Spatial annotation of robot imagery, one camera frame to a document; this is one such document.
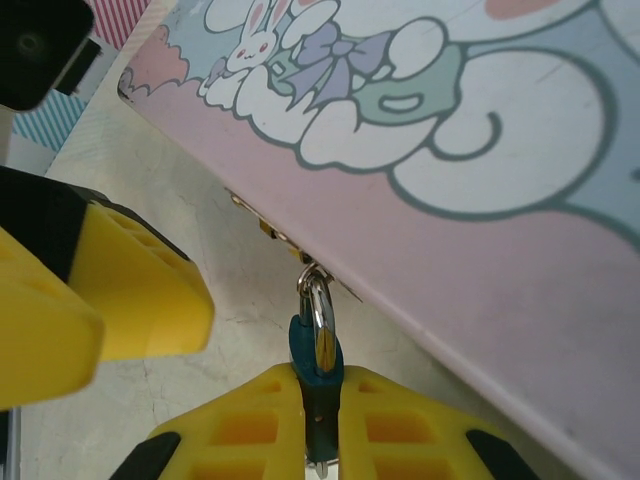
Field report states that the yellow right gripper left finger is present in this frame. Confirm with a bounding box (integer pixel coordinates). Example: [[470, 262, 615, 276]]
[[112, 363, 308, 480]]

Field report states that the light blue cloth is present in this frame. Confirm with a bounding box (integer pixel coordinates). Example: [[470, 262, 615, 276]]
[[117, 0, 640, 480]]

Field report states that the brass hasp latch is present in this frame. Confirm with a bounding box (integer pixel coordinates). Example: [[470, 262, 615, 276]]
[[223, 186, 364, 304]]

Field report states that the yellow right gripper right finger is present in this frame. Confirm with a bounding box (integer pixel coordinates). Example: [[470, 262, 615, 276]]
[[337, 364, 542, 480]]

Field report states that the small silver key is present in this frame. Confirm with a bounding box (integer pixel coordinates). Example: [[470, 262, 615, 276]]
[[303, 458, 342, 480]]

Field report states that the teal padlock with silver shackle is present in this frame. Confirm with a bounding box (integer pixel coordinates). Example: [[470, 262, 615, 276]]
[[288, 263, 347, 466]]

